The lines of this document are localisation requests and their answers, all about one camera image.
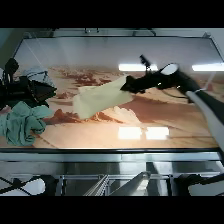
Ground black cable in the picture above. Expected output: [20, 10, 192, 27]
[159, 87, 190, 100]

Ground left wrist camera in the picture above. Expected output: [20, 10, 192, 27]
[2, 57, 20, 84]

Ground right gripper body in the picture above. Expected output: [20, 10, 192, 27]
[120, 74, 158, 95]

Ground grey garment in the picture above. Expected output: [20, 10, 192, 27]
[19, 65, 55, 89]

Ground cream shirt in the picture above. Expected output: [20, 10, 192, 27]
[72, 74, 135, 121]

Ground silver frame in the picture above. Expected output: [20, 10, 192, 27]
[0, 27, 224, 197]

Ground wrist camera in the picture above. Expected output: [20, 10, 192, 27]
[139, 54, 152, 74]
[2, 57, 20, 84]

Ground green garment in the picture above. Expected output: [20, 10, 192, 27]
[0, 100, 55, 148]

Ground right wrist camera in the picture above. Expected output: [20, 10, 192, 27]
[139, 54, 152, 74]

